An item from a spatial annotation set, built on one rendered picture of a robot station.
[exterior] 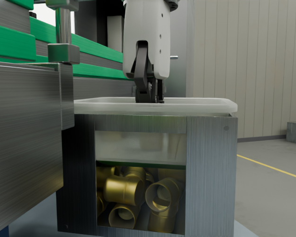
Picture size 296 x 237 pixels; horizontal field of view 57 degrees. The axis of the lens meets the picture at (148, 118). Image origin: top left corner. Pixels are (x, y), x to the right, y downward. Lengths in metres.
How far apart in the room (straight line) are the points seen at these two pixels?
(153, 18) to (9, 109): 0.20
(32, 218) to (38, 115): 0.43
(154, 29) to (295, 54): 5.81
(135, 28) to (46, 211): 0.48
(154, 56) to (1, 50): 0.17
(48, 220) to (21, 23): 0.45
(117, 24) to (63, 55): 1.04
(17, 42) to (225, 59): 4.83
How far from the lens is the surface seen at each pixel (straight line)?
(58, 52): 0.30
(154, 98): 0.36
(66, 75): 0.31
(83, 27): 1.11
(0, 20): 0.27
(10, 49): 0.27
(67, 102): 0.31
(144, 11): 0.36
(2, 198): 0.24
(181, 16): 1.15
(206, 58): 4.82
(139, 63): 0.34
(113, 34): 1.33
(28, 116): 0.25
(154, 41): 0.35
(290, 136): 5.73
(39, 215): 0.68
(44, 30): 0.50
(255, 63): 5.44
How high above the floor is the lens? 1.03
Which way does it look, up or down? 7 degrees down
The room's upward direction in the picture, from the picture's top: straight up
